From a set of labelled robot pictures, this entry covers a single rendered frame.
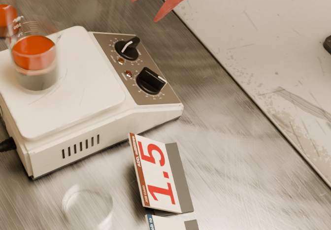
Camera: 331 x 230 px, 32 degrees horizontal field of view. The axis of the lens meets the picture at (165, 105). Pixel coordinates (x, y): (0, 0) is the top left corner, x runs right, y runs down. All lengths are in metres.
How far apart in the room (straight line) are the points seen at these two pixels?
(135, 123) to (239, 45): 0.22
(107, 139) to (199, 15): 0.26
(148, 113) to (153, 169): 0.06
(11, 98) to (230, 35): 0.33
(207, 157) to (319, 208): 0.14
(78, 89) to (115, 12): 0.22
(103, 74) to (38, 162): 0.12
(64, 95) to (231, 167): 0.22
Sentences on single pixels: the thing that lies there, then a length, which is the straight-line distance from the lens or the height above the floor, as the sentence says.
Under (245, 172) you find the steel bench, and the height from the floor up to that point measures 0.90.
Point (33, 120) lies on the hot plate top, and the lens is 0.61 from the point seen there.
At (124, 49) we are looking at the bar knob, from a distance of 0.70.
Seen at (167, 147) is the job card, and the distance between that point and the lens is 0.69.
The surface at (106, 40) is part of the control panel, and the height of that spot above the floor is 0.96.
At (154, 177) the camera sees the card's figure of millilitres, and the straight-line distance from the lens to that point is 0.65.
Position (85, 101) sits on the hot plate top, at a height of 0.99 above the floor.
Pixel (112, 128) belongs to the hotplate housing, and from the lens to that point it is 0.65.
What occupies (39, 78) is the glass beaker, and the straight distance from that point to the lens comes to 0.61.
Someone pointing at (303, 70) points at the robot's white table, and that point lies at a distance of 0.81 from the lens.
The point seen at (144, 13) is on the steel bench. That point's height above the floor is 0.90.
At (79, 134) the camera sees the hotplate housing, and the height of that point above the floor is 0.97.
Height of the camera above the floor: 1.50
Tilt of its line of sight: 56 degrees down
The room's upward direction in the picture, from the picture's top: 10 degrees clockwise
